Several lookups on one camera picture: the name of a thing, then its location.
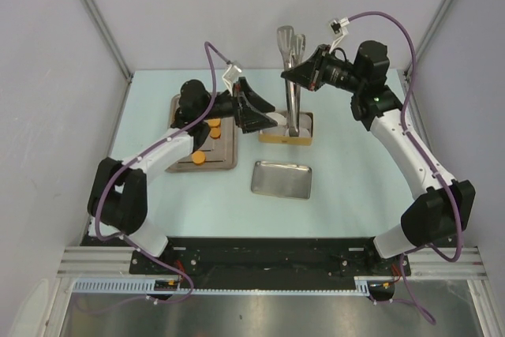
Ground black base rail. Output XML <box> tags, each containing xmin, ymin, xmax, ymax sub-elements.
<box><xmin>80</xmin><ymin>234</ymin><xmax>411</xmax><ymax>290</ymax></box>

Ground white paper cup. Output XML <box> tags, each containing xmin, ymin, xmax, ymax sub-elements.
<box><xmin>267</xmin><ymin>112</ymin><xmax>287</xmax><ymax>125</ymax></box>
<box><xmin>298</xmin><ymin>128</ymin><xmax>311</xmax><ymax>138</ymax></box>
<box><xmin>261</xmin><ymin>125</ymin><xmax>286</xmax><ymax>136</ymax></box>
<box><xmin>299</xmin><ymin>114</ymin><xmax>312</xmax><ymax>129</ymax></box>

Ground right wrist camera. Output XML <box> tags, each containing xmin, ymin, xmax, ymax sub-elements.
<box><xmin>328</xmin><ymin>17</ymin><xmax>350</xmax><ymax>52</ymax></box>

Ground steel tin lid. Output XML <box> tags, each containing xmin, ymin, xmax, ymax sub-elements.
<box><xmin>250</xmin><ymin>161</ymin><xmax>312</xmax><ymax>200</ymax></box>

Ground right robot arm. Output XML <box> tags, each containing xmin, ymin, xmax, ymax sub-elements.
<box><xmin>281</xmin><ymin>40</ymin><xmax>476</xmax><ymax>275</ymax></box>

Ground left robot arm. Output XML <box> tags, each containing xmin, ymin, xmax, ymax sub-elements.
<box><xmin>88</xmin><ymin>77</ymin><xmax>278</xmax><ymax>274</ymax></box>

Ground white cable duct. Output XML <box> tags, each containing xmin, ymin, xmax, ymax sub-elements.
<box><xmin>73</xmin><ymin>278</ymin><xmax>395</xmax><ymax>296</ymax></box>

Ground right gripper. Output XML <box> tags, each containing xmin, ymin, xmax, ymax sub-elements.
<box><xmin>282</xmin><ymin>44</ymin><xmax>365</xmax><ymax>94</ymax></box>

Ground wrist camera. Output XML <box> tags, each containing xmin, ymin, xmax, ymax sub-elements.
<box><xmin>222</xmin><ymin>62</ymin><xmax>242</xmax><ymax>94</ymax></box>
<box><xmin>328</xmin><ymin>17</ymin><xmax>350</xmax><ymax>52</ymax></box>

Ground orange cookie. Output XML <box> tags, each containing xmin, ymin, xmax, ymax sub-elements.
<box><xmin>191</xmin><ymin>150</ymin><xmax>207</xmax><ymax>166</ymax></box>
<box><xmin>209</xmin><ymin>127</ymin><xmax>222</xmax><ymax>140</ymax></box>
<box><xmin>207</xmin><ymin>118</ymin><xmax>221</xmax><ymax>128</ymax></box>

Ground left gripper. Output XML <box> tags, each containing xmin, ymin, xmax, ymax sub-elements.
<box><xmin>199</xmin><ymin>77</ymin><xmax>276</xmax><ymax>133</ymax></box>

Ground steel baking tray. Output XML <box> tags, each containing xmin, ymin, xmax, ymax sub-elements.
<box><xmin>166</xmin><ymin>109</ymin><xmax>239</xmax><ymax>173</ymax></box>

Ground gold cookie tin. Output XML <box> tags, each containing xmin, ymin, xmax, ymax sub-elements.
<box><xmin>258</xmin><ymin>111</ymin><xmax>314</xmax><ymax>146</ymax></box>

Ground steel tongs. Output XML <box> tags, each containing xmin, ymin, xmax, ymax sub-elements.
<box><xmin>276</xmin><ymin>25</ymin><xmax>306</xmax><ymax>137</ymax></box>

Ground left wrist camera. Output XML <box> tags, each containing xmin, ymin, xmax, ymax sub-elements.
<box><xmin>222</xmin><ymin>62</ymin><xmax>242</xmax><ymax>94</ymax></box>

